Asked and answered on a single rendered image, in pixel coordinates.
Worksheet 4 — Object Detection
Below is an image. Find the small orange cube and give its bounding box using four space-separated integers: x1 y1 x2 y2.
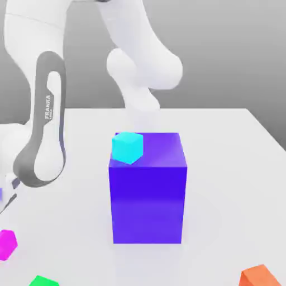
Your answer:
238 264 283 286

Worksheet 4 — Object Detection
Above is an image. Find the small magenta cube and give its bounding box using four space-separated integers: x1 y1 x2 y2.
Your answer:
0 229 18 262

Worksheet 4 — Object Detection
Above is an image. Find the small green cube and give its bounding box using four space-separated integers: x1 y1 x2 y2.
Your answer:
28 275 60 286

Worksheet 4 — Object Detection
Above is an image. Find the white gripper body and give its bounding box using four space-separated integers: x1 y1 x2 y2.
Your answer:
0 188 18 216

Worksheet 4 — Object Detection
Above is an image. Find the small cyan cube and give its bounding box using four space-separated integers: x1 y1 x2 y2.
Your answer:
111 131 144 166

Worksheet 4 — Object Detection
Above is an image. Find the large blue box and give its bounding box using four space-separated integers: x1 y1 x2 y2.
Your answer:
108 132 188 245

